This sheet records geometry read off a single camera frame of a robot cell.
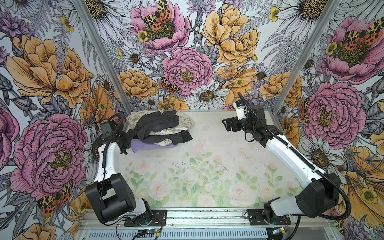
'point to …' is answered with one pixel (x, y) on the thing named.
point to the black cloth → (146, 124)
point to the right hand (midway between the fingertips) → (230, 123)
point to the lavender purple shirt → (136, 144)
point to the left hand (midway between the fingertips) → (130, 144)
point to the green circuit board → (146, 233)
